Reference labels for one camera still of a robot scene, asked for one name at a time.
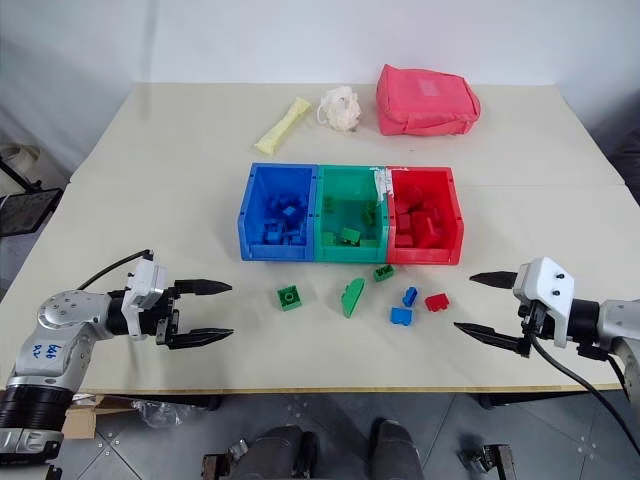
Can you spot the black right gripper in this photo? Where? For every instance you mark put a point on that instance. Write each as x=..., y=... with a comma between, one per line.
x=537, y=320

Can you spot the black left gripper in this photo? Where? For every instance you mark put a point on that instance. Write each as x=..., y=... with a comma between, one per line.
x=167, y=315

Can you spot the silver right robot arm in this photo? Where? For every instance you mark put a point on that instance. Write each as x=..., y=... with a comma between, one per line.
x=612, y=325

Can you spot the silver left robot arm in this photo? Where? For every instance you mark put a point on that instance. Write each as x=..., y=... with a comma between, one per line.
x=60, y=330

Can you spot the small red brick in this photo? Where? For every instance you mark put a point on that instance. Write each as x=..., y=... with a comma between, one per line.
x=436, y=303

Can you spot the narrow blue brick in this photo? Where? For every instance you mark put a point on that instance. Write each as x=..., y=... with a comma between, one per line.
x=410, y=297

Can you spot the red plastic bin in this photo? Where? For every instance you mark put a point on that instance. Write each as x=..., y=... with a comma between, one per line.
x=425, y=250

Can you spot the wide blue brick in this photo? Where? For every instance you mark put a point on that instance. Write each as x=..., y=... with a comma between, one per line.
x=401, y=317

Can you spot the clear plastic bag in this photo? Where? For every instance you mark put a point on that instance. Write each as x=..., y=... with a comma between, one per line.
x=160, y=412

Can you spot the small green studded brick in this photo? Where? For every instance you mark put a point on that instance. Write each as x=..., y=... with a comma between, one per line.
x=384, y=273

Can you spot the blue plastic bin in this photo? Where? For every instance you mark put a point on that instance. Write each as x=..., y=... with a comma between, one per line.
x=277, y=210

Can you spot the green arched block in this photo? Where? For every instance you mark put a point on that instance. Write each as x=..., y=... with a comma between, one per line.
x=351, y=297

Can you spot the brown cardboard box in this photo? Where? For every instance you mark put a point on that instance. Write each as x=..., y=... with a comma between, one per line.
x=82, y=417

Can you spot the dark rounded shape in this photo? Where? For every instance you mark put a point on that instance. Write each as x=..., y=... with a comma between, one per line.
x=277, y=452
x=397, y=450

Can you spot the green plastic bin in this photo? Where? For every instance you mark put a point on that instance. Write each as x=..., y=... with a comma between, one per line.
x=350, y=220

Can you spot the pale yellow tube pouch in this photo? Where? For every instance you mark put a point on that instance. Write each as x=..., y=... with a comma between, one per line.
x=282, y=125

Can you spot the black metal chair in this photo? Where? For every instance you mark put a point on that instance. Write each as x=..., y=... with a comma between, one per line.
x=25, y=205

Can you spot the pink fabric bag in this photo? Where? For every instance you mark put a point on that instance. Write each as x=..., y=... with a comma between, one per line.
x=425, y=102

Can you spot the cream crumpled mesh cloth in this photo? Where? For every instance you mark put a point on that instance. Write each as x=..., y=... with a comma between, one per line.
x=342, y=110

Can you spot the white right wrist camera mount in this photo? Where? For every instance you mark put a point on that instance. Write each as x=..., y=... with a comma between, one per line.
x=547, y=290

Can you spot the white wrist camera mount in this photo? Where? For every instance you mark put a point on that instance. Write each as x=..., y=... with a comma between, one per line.
x=547, y=290
x=145, y=285

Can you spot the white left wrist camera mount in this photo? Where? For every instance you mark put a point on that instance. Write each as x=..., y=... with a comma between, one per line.
x=145, y=285

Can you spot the dark metal caster bracket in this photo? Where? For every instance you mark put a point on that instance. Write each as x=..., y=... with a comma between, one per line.
x=217, y=466
x=490, y=460

